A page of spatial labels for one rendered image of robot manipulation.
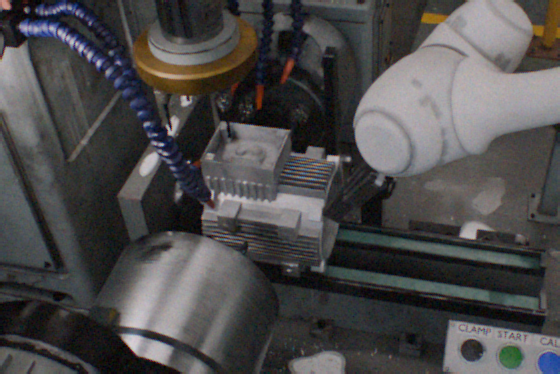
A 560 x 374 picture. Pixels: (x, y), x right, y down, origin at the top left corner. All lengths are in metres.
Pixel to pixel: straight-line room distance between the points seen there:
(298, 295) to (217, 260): 0.33
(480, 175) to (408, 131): 0.94
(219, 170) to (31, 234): 0.31
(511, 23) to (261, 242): 0.55
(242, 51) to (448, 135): 0.41
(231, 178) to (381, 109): 0.49
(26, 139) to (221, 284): 0.34
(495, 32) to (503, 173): 0.83
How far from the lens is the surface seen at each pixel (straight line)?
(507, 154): 1.72
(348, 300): 1.29
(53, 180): 1.15
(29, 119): 1.08
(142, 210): 1.15
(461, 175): 1.65
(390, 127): 0.73
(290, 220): 1.16
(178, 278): 0.99
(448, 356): 1.03
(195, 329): 0.95
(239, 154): 1.20
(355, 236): 1.34
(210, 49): 1.04
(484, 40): 0.87
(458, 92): 0.75
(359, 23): 1.52
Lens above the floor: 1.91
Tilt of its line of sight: 42 degrees down
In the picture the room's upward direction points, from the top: 3 degrees counter-clockwise
